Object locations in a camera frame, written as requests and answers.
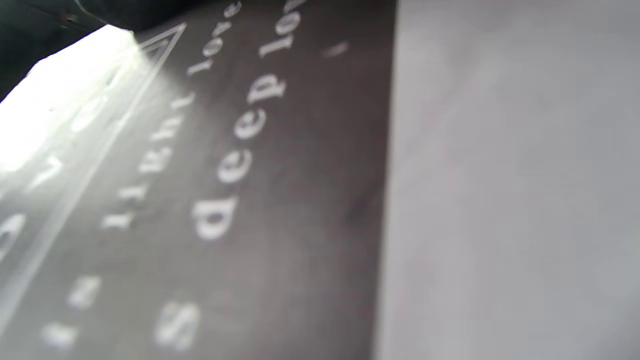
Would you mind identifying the person's right hand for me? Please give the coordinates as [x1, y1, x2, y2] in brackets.
[0, 0, 201, 103]

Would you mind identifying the thick brown book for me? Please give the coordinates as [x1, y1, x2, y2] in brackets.
[0, 0, 640, 360]

